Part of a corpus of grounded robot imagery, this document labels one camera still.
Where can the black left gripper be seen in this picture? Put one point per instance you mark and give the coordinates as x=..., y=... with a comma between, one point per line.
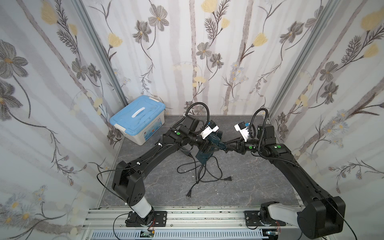
x=208, y=141

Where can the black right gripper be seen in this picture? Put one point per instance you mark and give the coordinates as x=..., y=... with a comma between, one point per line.
x=242, y=145

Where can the dark green hair dryer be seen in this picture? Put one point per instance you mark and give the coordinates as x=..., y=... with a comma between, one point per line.
x=212, y=143

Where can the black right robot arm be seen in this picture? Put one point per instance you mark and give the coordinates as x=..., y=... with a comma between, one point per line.
x=321, y=215

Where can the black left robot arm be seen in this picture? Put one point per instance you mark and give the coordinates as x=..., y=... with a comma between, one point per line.
x=128, y=181

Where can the blue lid storage box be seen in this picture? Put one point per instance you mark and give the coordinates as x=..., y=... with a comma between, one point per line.
x=140, y=119

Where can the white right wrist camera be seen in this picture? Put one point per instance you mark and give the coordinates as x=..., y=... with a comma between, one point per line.
x=243, y=129

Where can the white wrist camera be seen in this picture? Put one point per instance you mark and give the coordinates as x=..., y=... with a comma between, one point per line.
x=212, y=127
x=243, y=129

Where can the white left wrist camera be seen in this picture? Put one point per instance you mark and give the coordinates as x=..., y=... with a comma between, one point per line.
x=212, y=127

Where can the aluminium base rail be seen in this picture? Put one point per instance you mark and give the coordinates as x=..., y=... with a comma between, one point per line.
x=187, y=223

